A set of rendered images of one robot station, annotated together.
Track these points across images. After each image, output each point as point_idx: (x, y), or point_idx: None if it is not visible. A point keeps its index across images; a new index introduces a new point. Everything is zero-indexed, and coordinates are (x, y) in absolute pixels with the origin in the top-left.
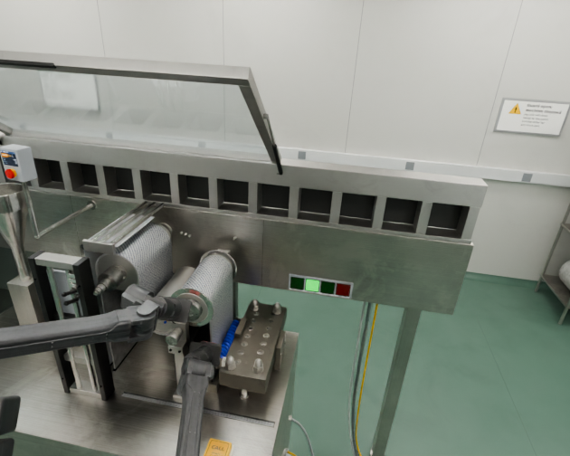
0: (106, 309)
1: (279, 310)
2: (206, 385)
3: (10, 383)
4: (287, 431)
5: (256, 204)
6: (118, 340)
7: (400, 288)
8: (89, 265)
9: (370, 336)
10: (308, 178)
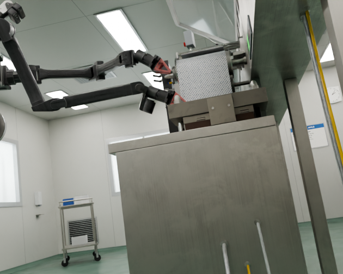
0: None
1: (251, 87)
2: (124, 84)
3: None
4: (252, 238)
5: (238, 0)
6: (117, 64)
7: None
8: (167, 64)
9: (326, 100)
10: None
